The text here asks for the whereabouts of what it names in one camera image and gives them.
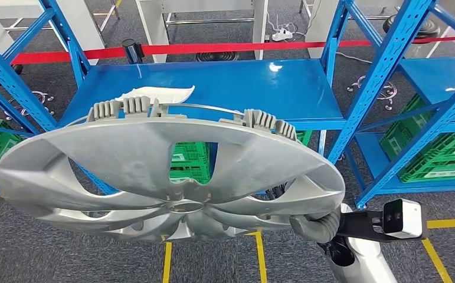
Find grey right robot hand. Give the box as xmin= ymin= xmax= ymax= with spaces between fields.
xmin=266 ymin=181 xmax=343 ymax=244

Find silver plastic wheel hubcap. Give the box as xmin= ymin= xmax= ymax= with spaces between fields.
xmin=0 ymin=96 xmax=346 ymax=243

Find white plastic cover part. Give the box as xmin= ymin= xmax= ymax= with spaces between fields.
xmin=114 ymin=85 xmax=196 ymax=106

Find white power strip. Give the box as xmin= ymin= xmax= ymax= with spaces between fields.
xmin=271 ymin=29 xmax=294 ymax=42

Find red barrier belt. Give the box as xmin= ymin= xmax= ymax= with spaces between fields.
xmin=0 ymin=35 xmax=455 ymax=67

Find white desk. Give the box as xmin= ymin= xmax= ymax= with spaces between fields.
xmin=0 ymin=0 xmax=120 ymax=55
xmin=305 ymin=0 xmax=455 ymax=60
xmin=135 ymin=0 xmax=269 ymax=63

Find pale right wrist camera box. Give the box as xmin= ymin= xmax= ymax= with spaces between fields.
xmin=382 ymin=199 xmax=424 ymax=240

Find white floor cable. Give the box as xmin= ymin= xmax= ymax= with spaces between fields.
xmin=336 ymin=51 xmax=363 ymax=64

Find tangled power cables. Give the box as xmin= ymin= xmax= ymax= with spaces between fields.
xmin=266 ymin=11 xmax=302 ymax=40

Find black barrier belt post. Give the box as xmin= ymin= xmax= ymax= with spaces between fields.
xmin=122 ymin=38 xmax=145 ymax=64

